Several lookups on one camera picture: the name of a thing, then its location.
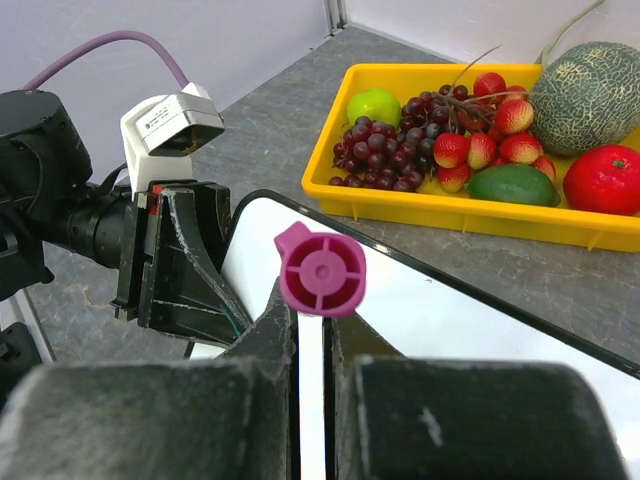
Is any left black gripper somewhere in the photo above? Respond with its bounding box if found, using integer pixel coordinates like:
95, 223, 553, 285
113, 181, 251, 345

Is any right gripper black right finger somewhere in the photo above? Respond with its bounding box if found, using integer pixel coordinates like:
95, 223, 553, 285
322, 315, 630, 479

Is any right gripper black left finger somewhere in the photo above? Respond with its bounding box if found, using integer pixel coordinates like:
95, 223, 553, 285
1, 287, 297, 479

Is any white marker with pink cap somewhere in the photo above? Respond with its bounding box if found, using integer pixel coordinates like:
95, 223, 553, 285
274, 221, 367, 318

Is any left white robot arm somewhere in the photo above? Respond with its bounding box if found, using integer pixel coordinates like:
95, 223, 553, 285
1, 90, 251, 347

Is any yellow plastic tray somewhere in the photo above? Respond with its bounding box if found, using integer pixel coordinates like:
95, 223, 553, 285
301, 63, 639, 253

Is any dark purple grape bunch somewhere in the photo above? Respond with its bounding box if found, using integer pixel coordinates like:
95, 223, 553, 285
329, 84, 472, 193

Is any green avocado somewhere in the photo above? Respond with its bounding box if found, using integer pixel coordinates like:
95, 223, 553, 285
466, 164, 561, 207

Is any green lime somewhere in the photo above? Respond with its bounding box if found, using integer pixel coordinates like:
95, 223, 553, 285
346, 88, 402, 127

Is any red peach slices cluster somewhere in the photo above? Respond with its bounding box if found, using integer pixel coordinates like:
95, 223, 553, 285
429, 72, 556, 193

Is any red apple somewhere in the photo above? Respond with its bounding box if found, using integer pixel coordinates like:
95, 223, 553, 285
563, 145, 639, 216

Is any green netted melon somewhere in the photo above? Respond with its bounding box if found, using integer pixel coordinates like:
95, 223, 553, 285
529, 42, 639, 157

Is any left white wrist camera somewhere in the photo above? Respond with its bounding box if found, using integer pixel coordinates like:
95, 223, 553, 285
120, 82, 225, 194

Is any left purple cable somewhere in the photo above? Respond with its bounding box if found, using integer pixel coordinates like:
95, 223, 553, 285
22, 29, 191, 92

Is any left aluminium frame post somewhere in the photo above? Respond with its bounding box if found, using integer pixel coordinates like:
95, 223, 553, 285
323, 0, 348, 36

